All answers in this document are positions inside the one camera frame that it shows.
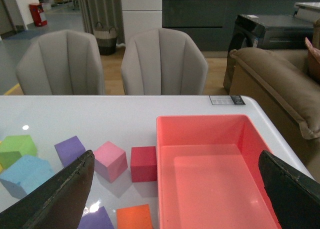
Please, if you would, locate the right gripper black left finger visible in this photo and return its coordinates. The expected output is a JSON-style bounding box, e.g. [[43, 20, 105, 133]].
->
[[0, 150, 95, 229]]

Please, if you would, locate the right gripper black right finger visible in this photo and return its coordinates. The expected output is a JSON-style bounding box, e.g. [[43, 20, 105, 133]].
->
[[258, 150, 320, 229]]

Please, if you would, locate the light blue foam block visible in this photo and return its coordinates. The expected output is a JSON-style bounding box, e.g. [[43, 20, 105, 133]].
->
[[0, 155, 55, 199]]

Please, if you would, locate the purple foam block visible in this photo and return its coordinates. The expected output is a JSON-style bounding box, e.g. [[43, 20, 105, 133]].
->
[[77, 206, 114, 229], [54, 136, 86, 167]]

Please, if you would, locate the pink foam block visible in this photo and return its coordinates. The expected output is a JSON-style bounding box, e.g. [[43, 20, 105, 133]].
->
[[93, 141, 128, 183]]

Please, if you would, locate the green foam block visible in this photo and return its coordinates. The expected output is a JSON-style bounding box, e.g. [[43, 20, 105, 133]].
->
[[0, 135, 38, 169]]

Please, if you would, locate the orange foam block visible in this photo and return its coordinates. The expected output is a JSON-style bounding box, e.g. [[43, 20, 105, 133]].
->
[[116, 204, 153, 229]]

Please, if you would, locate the pink plastic bin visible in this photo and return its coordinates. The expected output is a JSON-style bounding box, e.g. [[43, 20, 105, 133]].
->
[[156, 114, 280, 229]]

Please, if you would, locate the red foam block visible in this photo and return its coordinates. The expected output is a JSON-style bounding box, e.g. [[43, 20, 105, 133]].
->
[[130, 146, 158, 183]]

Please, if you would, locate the brown sofa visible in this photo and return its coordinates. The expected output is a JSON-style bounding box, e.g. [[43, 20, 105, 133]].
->
[[228, 36, 320, 175]]

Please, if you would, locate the table label sticker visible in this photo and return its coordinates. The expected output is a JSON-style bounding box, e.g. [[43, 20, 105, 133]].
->
[[209, 95, 246, 106]]

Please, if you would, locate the left grey armchair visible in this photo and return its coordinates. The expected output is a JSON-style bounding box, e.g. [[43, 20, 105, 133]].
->
[[16, 29, 106, 96]]

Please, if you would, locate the grey armchair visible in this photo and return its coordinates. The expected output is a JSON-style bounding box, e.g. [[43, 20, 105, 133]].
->
[[121, 28, 209, 96], [16, 29, 106, 96]]

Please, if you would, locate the black appliance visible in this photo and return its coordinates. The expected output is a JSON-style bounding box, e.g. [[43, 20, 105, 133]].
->
[[223, 14, 314, 92]]

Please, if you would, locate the woven basket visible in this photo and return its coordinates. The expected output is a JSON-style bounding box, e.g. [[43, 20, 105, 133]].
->
[[93, 21, 118, 56]]

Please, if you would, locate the right grey armchair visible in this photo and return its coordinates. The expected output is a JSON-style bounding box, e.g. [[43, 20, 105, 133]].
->
[[121, 28, 209, 96]]

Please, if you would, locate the red bin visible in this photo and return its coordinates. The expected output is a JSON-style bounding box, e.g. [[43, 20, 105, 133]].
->
[[29, 3, 48, 27]]

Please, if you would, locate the dark grey counter cabinet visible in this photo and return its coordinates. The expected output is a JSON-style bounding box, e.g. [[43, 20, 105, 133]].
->
[[162, 0, 320, 52]]

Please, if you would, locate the white pillar cabinet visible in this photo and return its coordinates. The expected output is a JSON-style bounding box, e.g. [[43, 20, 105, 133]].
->
[[121, 0, 162, 44]]

